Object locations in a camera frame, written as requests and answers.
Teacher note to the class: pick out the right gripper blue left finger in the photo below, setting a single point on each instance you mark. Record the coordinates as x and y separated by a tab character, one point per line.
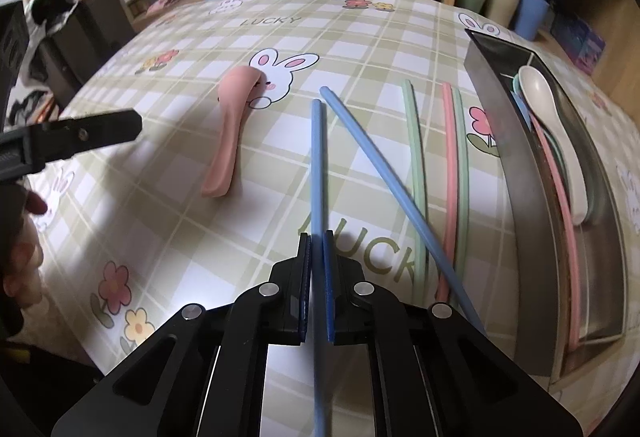
276	311

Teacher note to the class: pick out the green chopstick left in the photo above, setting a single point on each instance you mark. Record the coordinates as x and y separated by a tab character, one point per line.
418	189

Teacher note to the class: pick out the pink chopstick in tray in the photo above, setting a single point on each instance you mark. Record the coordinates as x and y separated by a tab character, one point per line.
569	235

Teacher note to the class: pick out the green spoon in tray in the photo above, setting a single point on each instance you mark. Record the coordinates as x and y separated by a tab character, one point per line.
559	160

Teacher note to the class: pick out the pink spoon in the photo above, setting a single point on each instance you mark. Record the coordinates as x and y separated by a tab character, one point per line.
233	92

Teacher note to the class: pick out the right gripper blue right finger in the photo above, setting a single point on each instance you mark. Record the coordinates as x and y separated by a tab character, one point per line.
357	311

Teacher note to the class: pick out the blue chopstick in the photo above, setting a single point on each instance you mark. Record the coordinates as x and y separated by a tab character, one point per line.
318	275
406	203

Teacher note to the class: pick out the person's left hand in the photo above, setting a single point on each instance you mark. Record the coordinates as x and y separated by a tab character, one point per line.
22	280

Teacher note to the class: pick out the pink chopstick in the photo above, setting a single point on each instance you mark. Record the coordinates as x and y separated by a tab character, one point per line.
569	235
450	236

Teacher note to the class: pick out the green chopstick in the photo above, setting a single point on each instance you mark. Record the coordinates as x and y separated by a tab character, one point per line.
463	183
418	189

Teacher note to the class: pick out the blue plastic cup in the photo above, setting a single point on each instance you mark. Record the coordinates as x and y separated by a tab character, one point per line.
529	17

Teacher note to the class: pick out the purple small carton box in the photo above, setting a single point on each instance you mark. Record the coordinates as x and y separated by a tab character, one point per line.
579	41

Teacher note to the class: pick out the green chopstick right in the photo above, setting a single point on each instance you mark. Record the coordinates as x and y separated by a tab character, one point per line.
463	183

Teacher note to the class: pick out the green plaid bunny tablecloth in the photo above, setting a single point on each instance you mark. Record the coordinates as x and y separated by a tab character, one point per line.
130	240

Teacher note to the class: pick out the stainless steel utensil tray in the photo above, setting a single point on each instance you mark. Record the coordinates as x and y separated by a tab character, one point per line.
544	303

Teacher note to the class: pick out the beige plastic cup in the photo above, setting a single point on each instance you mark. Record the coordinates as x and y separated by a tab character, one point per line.
501	11

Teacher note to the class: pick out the white spoon in tray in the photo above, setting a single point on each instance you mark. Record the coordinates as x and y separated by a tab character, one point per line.
539	97

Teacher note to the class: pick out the blue spoon in tray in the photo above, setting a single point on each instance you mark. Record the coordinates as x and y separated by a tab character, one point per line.
522	108

